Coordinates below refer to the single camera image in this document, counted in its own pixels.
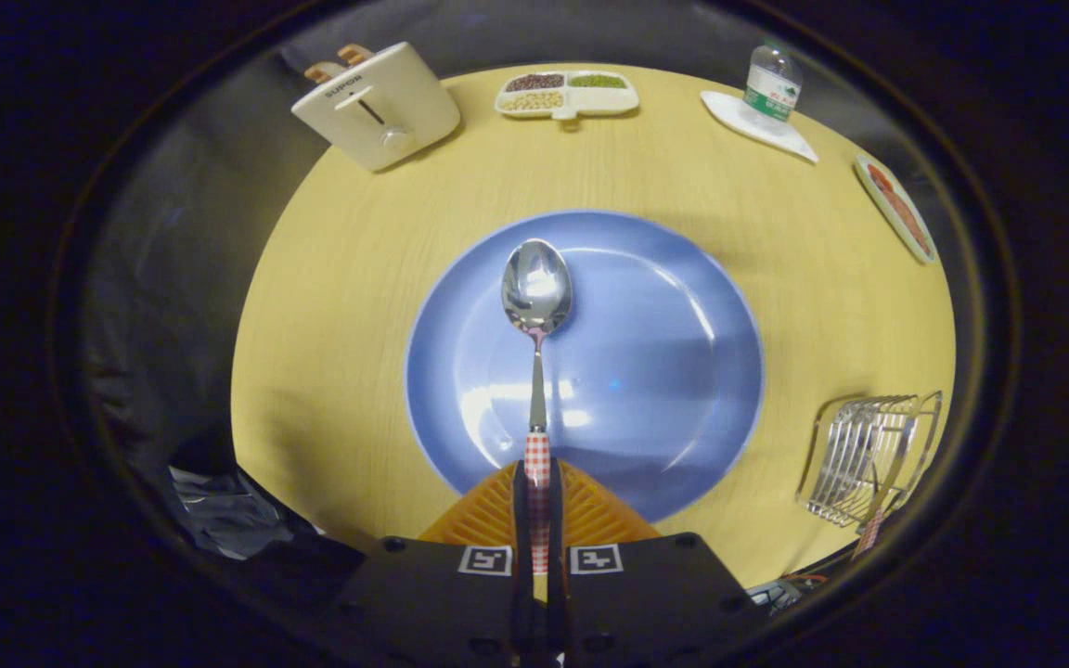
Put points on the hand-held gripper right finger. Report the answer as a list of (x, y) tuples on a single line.
[(557, 510)]

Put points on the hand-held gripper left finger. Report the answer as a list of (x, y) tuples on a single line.
[(520, 506)]

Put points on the blue round plate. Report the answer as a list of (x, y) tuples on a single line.
[(655, 371)]

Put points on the perforated metal tray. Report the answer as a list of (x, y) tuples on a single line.
[(859, 455)]

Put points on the white divided bean dish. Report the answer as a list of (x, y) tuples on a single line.
[(567, 93)]

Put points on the white toaster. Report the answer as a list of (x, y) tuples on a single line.
[(386, 111)]

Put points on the white square coaster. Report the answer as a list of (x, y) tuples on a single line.
[(729, 111)]

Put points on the green plate with food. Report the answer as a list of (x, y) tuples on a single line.
[(896, 209)]

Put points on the toast bread slice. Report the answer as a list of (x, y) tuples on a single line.
[(319, 72), (355, 54)]

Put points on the clear plastic water bottle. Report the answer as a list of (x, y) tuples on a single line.
[(772, 83)]

